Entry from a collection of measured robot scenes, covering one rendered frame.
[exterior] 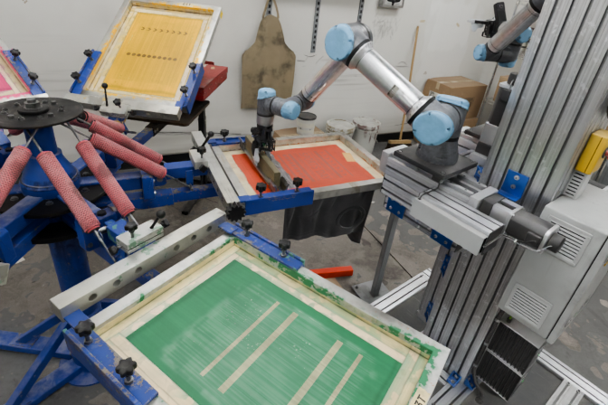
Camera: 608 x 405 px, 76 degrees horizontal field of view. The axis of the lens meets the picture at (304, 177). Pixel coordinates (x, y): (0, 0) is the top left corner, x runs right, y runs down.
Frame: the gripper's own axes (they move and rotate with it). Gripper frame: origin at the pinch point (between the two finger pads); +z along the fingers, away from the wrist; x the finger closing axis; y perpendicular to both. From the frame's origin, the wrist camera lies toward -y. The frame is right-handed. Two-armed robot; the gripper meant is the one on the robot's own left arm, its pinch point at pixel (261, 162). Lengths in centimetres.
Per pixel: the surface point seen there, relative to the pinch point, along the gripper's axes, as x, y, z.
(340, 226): 35, 23, 29
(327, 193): 20.6, 29.2, 3.0
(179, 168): -37.2, 3.0, -2.9
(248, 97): 57, -194, 35
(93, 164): -67, 19, -17
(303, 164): 23.7, -2.5, 5.3
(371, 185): 43, 29, 3
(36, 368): -103, 13, 81
